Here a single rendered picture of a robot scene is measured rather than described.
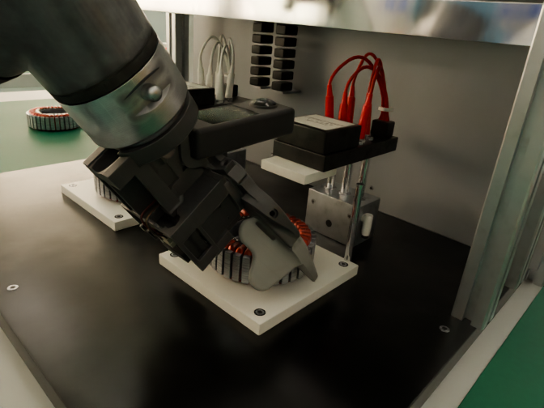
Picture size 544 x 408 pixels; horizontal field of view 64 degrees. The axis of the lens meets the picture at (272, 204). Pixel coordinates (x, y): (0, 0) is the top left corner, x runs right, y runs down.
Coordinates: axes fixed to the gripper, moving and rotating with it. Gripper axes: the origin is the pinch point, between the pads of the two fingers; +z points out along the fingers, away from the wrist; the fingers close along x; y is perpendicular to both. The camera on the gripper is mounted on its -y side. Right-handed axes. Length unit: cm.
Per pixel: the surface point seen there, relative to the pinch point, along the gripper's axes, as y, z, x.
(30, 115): -2, 3, -74
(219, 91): -16.3, -2.2, -21.7
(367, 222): -10.5, 6.8, 4.9
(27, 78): -21, 25, -157
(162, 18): -247, 170, -471
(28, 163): 7, 1, -52
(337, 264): -3.3, 4.4, 6.1
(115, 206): 5.5, -2.0, -20.8
